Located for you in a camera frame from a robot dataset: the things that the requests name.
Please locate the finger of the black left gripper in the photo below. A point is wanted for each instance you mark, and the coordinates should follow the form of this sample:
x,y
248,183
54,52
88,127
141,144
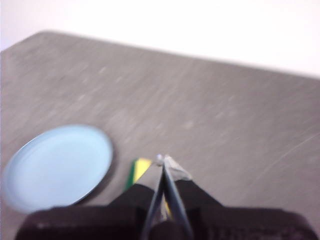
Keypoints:
x,y
142,200
190,195

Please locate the yellow sponge with green scourer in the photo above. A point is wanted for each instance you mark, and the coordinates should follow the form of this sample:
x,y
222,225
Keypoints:
x,y
141,167

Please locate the light blue round plate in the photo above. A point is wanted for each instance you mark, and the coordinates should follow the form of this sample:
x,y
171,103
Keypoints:
x,y
57,167

